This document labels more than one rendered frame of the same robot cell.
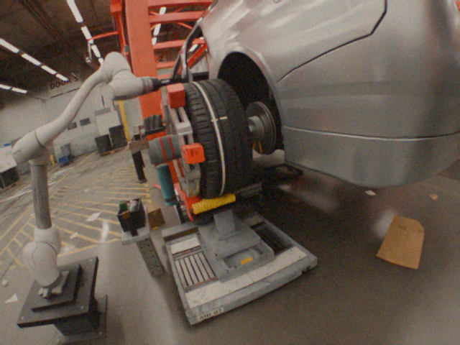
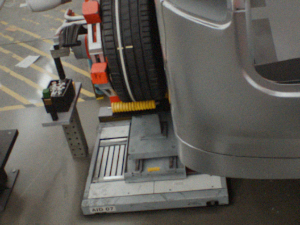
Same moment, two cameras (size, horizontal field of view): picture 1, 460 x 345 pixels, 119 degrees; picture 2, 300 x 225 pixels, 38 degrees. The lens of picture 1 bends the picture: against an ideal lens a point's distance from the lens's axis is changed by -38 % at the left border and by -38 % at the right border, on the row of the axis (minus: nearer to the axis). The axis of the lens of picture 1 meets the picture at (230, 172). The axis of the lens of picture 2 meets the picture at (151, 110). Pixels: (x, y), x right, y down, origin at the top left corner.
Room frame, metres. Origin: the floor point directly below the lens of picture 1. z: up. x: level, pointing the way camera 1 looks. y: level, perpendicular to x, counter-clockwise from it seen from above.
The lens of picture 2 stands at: (-0.68, -0.93, 1.88)
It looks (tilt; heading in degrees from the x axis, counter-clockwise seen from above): 35 degrees down; 28
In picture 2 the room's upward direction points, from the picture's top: 10 degrees counter-clockwise
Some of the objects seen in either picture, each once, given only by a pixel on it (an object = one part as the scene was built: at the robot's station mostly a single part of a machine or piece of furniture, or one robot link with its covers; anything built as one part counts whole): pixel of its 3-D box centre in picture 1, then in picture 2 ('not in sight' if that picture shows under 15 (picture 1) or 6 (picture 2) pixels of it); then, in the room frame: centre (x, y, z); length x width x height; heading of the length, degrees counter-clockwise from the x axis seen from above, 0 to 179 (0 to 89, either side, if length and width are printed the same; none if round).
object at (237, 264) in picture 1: (231, 245); (156, 147); (1.20, 0.08, 0.13); 0.50 x 0.36 x 0.10; 20
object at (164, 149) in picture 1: (166, 148); (93, 45); (1.16, 0.32, 0.85); 0.21 x 0.14 x 0.14; 110
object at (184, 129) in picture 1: (178, 145); (106, 43); (1.19, 0.25, 0.85); 0.54 x 0.07 x 0.54; 20
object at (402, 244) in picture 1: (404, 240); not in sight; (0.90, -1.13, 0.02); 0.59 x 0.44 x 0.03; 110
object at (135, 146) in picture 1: (139, 144); (60, 50); (0.96, 0.39, 0.93); 0.09 x 0.05 x 0.05; 110
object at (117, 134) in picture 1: (111, 140); not in sight; (8.64, 4.77, 0.55); 1.40 x 0.80 x 1.09; 109
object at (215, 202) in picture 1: (213, 203); (133, 105); (1.11, 0.12, 0.51); 0.29 x 0.06 x 0.06; 110
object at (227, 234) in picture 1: (223, 218); (151, 118); (1.24, 0.09, 0.32); 0.40 x 0.30 x 0.28; 20
